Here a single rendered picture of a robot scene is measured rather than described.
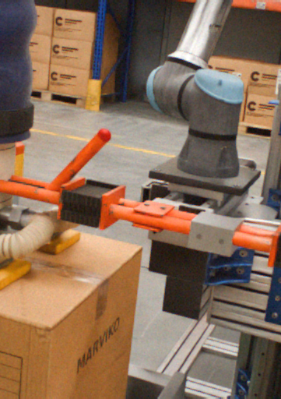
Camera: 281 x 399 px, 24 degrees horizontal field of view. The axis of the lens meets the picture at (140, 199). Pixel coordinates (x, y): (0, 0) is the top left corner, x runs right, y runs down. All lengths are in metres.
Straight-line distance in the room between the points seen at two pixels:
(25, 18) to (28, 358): 0.53
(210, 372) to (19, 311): 1.47
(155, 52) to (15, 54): 8.83
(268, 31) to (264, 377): 8.01
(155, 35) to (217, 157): 8.42
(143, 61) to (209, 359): 7.83
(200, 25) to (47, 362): 0.97
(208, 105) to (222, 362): 1.20
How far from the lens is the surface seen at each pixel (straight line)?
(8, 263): 1.14
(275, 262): 1.02
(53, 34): 9.25
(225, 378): 2.41
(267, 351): 1.81
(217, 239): 1.03
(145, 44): 10.00
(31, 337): 1.01
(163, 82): 1.67
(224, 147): 1.57
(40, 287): 1.11
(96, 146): 1.09
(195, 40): 1.69
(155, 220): 1.06
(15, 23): 1.12
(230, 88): 1.55
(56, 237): 1.27
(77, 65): 9.06
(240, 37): 9.67
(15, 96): 1.14
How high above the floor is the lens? 1.41
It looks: 16 degrees down
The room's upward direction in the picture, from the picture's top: 6 degrees clockwise
